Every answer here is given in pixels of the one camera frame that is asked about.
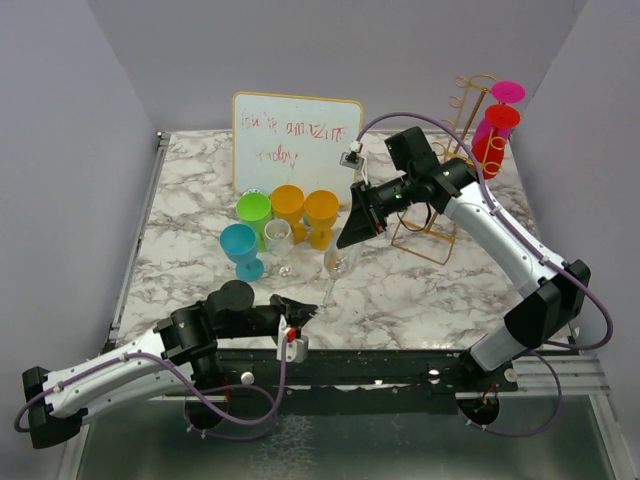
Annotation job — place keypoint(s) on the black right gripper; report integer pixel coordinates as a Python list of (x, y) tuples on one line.
[(357, 226)]

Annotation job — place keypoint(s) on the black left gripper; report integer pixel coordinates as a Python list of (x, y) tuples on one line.
[(294, 313)]

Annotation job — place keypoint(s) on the yellow plastic wine glass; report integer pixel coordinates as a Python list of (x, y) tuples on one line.
[(321, 209)]

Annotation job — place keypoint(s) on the orange plastic wine glass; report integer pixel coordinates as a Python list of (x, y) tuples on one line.
[(287, 203)]

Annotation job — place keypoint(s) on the blue plastic wine glass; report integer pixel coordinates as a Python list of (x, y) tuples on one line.
[(240, 244)]

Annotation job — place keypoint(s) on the green plastic wine glass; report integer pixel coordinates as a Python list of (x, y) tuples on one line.
[(254, 209)]

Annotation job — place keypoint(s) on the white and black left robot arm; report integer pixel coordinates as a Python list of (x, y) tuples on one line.
[(59, 403)]

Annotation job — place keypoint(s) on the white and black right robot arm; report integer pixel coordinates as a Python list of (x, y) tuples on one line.
[(550, 288)]

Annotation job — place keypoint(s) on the red plastic wine glass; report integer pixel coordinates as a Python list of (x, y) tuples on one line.
[(490, 139)]

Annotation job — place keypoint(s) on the pink plastic wine glass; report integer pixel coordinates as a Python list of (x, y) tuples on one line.
[(505, 95)]

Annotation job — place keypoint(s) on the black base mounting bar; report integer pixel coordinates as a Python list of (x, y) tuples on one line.
[(351, 382)]

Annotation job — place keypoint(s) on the blue labelled round container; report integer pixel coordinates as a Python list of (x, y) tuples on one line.
[(252, 190)]

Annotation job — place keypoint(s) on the yellow framed whiteboard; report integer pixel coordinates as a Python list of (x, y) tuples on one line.
[(282, 139)]

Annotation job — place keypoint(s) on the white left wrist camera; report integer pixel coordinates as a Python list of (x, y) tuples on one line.
[(292, 345)]

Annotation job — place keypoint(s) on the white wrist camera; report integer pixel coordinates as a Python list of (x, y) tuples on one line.
[(354, 160), (292, 345)]

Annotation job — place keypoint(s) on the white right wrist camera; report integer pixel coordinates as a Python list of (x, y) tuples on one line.
[(354, 160)]

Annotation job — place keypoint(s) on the gold wire wine glass rack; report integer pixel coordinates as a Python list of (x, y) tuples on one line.
[(435, 240)]

